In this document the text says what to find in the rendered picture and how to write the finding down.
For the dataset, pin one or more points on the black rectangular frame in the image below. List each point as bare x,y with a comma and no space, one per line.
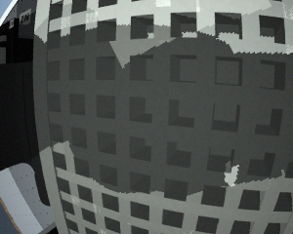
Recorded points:
17,50

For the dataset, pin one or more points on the grey metal base plate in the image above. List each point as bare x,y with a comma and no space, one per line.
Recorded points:
18,189

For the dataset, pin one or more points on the white label with black lettering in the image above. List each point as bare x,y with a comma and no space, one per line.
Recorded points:
25,17

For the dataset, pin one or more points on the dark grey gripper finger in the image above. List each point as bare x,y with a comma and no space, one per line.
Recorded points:
18,137

